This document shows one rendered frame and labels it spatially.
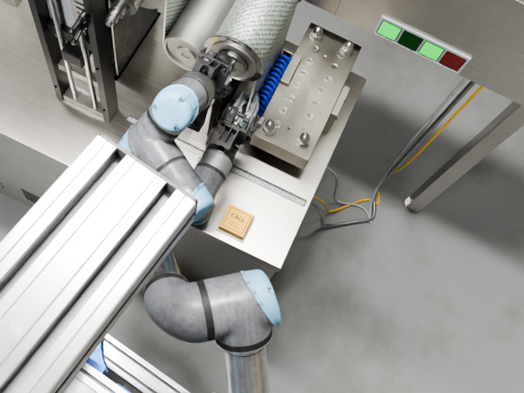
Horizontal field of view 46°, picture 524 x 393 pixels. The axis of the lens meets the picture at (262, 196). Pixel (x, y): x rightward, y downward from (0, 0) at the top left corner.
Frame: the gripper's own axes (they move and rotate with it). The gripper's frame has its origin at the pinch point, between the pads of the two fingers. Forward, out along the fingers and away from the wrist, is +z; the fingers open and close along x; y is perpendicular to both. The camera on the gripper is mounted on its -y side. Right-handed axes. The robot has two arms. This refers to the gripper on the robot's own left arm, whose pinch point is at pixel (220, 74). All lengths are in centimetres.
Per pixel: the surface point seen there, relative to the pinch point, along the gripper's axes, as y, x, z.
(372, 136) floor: -44, -53, 140
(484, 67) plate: 22, -57, 30
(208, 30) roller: 5.7, 7.6, 7.8
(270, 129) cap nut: -11.8, -15.1, 12.7
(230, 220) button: -36.5, -15.7, 4.4
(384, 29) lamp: 19.2, -30.1, 30.9
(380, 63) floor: -19, -43, 170
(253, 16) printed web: 13.9, -1.4, 4.3
